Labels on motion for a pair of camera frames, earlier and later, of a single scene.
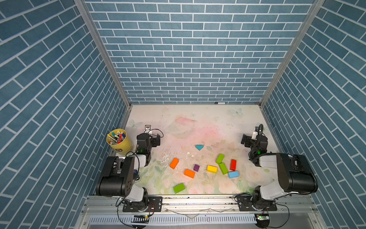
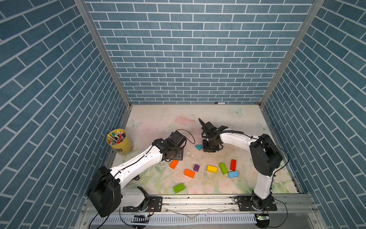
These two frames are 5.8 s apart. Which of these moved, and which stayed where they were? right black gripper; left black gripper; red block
Moved: right black gripper; left black gripper
Stayed: red block
